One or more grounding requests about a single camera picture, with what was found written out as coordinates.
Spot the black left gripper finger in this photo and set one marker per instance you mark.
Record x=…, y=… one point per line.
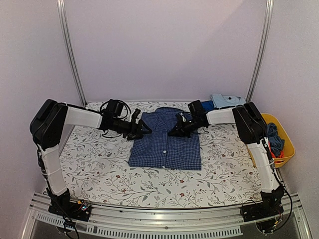
x=143, y=128
x=134, y=136

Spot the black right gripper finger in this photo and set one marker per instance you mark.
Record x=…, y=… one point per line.
x=178, y=126
x=179, y=133

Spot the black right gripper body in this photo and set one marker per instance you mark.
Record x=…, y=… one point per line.
x=194, y=125

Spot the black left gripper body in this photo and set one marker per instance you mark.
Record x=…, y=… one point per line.
x=125, y=129

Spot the blue checkered button shirt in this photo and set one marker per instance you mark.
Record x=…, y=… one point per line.
x=159, y=150

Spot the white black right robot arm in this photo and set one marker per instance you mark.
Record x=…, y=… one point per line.
x=251, y=128

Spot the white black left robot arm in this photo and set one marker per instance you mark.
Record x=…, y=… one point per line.
x=47, y=127

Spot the yellow plastic laundry basket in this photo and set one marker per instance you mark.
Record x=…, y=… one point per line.
x=289, y=150

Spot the folded royal blue garment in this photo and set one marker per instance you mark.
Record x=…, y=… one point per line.
x=208, y=105

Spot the folded light blue t-shirt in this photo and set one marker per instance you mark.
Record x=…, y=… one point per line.
x=221, y=101

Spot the floral patterned table cloth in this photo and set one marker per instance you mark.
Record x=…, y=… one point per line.
x=95, y=168

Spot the grey blue garment in basket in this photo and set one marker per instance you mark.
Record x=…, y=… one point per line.
x=276, y=143

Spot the orange garment in basket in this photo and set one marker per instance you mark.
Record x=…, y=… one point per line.
x=278, y=157

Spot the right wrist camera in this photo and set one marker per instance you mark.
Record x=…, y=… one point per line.
x=181, y=118

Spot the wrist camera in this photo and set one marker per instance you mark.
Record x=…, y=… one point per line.
x=181, y=118
x=135, y=115

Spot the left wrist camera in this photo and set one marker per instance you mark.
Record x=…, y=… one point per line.
x=135, y=115

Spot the aluminium front rail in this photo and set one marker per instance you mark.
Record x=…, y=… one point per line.
x=119, y=222

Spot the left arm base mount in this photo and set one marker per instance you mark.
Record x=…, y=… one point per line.
x=62, y=206

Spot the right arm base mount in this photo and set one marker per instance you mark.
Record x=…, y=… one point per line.
x=266, y=219

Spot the left aluminium frame post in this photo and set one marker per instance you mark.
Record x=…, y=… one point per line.
x=69, y=50

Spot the aluminium frame post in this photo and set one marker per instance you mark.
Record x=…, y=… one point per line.
x=69, y=50
x=261, y=49

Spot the right aluminium frame post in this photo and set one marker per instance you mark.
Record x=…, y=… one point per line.
x=261, y=49

